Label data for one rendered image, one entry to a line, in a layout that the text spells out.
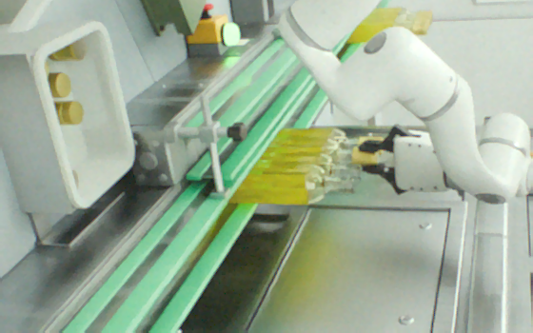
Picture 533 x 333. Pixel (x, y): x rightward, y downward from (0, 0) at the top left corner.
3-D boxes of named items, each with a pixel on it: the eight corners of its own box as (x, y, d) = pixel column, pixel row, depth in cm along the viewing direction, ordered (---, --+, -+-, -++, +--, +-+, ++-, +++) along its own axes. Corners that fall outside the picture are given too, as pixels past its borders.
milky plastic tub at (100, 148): (24, 214, 95) (80, 216, 93) (-27, 54, 85) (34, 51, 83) (88, 161, 110) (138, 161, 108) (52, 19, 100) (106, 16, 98)
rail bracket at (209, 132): (176, 199, 111) (250, 201, 108) (155, 98, 104) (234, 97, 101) (184, 190, 114) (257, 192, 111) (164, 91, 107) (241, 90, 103)
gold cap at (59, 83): (24, 77, 93) (53, 77, 91) (39, 68, 96) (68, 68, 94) (32, 103, 94) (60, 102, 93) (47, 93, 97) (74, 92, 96)
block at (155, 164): (133, 188, 112) (173, 188, 110) (121, 133, 108) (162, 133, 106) (144, 178, 115) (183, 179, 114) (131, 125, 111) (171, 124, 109)
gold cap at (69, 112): (39, 105, 96) (67, 105, 95) (53, 96, 99) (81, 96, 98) (46, 129, 97) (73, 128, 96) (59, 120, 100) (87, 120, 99)
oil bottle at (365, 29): (332, 44, 213) (426, 41, 206) (331, 26, 211) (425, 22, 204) (336, 39, 218) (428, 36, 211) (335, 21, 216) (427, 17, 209)
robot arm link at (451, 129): (419, 73, 106) (499, 143, 117) (395, 147, 102) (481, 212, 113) (463, 62, 99) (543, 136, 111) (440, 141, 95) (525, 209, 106)
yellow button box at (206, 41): (187, 57, 145) (221, 55, 143) (181, 21, 142) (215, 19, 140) (200, 48, 151) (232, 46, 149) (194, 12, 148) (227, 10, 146)
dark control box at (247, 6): (232, 24, 169) (266, 22, 167) (227, -10, 165) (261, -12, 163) (243, 15, 176) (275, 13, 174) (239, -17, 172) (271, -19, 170)
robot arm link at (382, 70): (437, 29, 108) (366, 89, 115) (342, -60, 97) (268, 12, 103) (463, 91, 96) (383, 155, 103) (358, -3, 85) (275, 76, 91)
